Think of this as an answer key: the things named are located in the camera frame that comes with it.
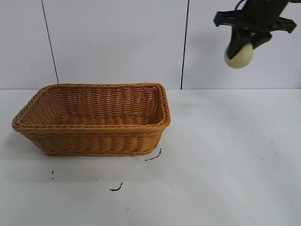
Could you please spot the pale yellow round fruit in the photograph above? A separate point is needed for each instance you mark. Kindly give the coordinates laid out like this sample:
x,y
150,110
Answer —
x,y
242,58

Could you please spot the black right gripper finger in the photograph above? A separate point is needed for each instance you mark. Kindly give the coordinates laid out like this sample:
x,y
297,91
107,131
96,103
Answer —
x,y
262,40
236,42

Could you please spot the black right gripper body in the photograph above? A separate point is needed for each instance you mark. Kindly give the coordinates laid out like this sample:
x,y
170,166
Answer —
x,y
258,16

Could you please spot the woven wicker basket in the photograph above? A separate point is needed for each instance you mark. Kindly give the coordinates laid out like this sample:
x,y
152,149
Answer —
x,y
94,131

